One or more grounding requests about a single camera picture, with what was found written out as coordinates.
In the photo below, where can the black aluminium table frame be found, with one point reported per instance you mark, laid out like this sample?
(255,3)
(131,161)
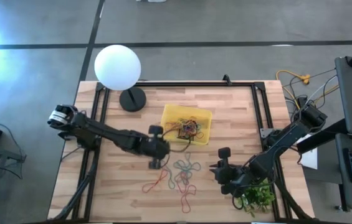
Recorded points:
(178,84)

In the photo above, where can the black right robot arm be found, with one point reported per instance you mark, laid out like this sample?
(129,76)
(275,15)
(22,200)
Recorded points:
(288,137)

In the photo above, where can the small green potted plant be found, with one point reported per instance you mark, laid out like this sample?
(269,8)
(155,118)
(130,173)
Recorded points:
(256,199)

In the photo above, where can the red rubber band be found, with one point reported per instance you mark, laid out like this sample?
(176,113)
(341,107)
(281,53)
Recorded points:
(201,137)
(188,198)
(155,185)
(172,124)
(183,179)

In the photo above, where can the white paper sheet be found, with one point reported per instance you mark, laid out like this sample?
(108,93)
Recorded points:
(309,158)

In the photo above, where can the yellow rubber band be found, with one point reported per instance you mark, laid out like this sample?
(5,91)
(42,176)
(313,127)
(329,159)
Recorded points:
(183,121)

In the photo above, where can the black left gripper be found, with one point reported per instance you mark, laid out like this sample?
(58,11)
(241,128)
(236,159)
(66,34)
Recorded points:
(157,147)

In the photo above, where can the black frame clamp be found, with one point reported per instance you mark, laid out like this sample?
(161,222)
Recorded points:
(226,80)

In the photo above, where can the grey metal bracket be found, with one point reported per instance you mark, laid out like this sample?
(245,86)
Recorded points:
(264,133)

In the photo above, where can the yellow translucent plastic bin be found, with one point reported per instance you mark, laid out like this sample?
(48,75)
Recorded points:
(169,113)

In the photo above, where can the white globe table lamp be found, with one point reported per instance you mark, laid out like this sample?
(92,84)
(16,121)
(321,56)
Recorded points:
(116,67)

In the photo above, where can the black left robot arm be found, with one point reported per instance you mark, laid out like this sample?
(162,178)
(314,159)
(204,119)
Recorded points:
(107,133)

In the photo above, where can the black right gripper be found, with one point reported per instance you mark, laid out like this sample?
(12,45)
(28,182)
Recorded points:
(231,179)

